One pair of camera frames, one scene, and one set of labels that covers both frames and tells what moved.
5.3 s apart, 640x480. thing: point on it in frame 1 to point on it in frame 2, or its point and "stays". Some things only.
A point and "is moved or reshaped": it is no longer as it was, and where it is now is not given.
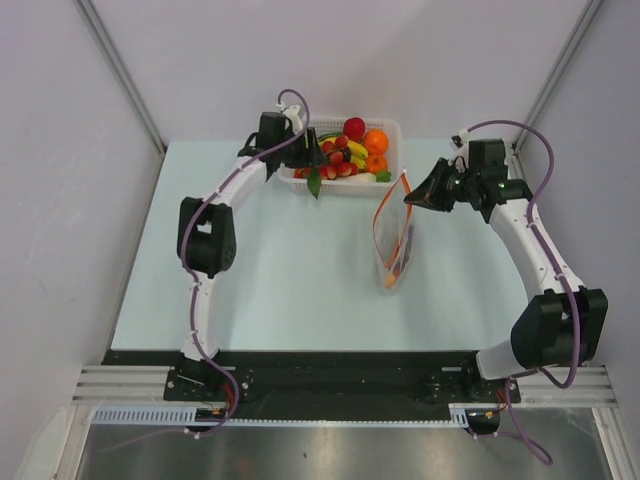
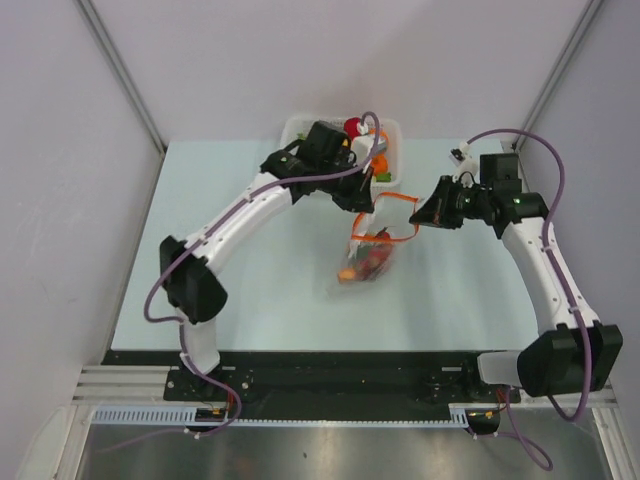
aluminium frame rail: [125, 386] stays
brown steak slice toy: [394, 274] to [364, 271]
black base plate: [295, 385] stays
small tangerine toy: [376, 162] stays
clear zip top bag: [394, 230] is moved or reshaped
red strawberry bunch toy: [332, 165] is moved or reshaped
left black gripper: [309, 157] to [357, 199]
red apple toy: [354, 128] stays
